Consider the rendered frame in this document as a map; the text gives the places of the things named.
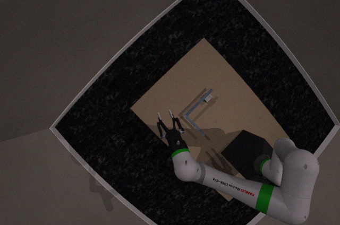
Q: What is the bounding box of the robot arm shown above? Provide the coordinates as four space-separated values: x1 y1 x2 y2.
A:
168 137 319 225

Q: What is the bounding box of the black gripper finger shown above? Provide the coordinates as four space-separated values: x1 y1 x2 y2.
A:
169 110 184 133
157 112 171 139

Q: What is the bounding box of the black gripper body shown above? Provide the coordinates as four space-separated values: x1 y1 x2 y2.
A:
165 129 182 145

